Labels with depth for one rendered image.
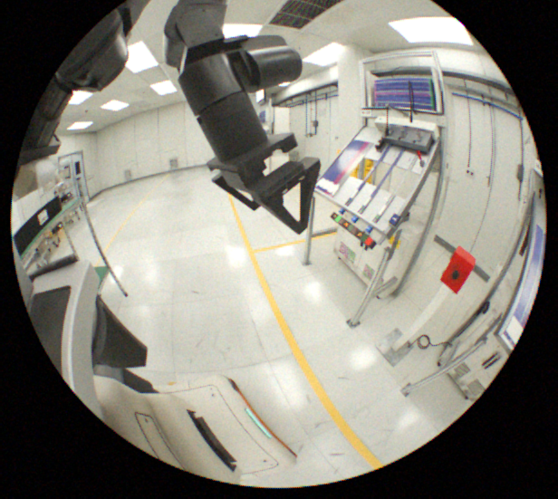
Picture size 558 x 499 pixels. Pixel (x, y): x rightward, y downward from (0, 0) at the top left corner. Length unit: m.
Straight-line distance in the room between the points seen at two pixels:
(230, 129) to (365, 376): 1.22
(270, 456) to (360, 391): 0.64
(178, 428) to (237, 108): 0.41
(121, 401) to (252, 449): 0.63
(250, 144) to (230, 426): 0.86
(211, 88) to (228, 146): 0.06
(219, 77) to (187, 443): 0.44
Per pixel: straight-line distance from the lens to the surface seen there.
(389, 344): 1.34
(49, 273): 0.17
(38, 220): 1.37
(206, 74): 0.17
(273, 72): 0.20
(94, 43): 0.21
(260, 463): 0.87
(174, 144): 7.91
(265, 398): 1.09
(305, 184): 0.17
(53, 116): 0.26
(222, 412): 0.84
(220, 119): 0.16
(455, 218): 2.71
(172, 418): 0.33
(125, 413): 0.28
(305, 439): 1.12
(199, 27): 0.19
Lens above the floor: 1.09
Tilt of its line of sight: 27 degrees down
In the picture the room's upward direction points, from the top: straight up
